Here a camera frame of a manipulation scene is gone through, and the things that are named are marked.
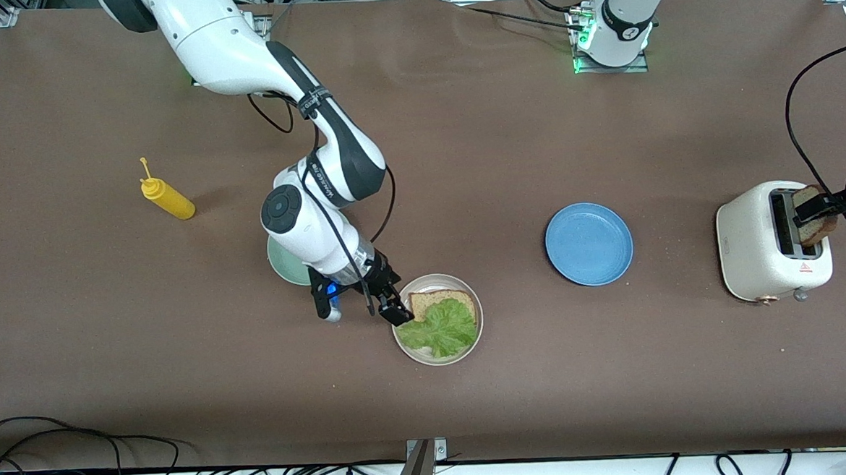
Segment beige plate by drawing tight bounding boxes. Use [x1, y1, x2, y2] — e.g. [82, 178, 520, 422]
[388, 271, 487, 369]

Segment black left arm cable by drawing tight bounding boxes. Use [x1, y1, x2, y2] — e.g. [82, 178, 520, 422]
[781, 42, 846, 201]

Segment blue plate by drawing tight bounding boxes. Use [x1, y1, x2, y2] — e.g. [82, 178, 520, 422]
[543, 200, 636, 289]

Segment brown bread slice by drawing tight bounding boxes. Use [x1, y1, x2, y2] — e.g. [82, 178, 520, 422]
[408, 288, 479, 328]
[793, 184, 841, 249]

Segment green plate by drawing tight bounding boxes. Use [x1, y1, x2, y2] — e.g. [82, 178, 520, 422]
[265, 231, 319, 288]

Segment white two-slot toaster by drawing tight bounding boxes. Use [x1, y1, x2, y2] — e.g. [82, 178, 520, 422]
[714, 177, 835, 307]

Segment green lettuce leaf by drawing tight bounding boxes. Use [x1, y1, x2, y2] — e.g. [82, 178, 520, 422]
[396, 297, 481, 361]

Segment yellow mustard squeeze bottle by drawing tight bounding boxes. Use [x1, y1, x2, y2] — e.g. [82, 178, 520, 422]
[139, 155, 197, 223]

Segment black base cable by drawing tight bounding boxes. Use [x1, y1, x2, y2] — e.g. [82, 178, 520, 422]
[454, 0, 590, 40]

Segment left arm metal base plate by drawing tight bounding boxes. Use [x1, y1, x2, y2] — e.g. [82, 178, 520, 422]
[569, 1, 650, 77]

